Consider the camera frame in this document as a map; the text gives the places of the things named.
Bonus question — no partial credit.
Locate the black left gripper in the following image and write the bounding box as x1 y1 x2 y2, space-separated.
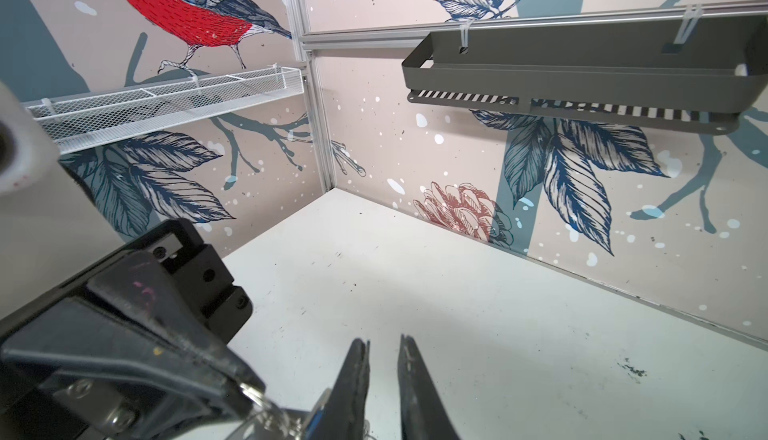
1 220 264 439

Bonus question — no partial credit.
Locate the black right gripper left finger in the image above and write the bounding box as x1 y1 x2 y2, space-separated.
309 339 370 440

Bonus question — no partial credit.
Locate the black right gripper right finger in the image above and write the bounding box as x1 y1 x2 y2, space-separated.
397 335 460 440

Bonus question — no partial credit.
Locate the white wire mesh basket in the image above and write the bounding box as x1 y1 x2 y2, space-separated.
23 66 304 154

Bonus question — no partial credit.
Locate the black wall basket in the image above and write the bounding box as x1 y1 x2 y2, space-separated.
402 16 767 135

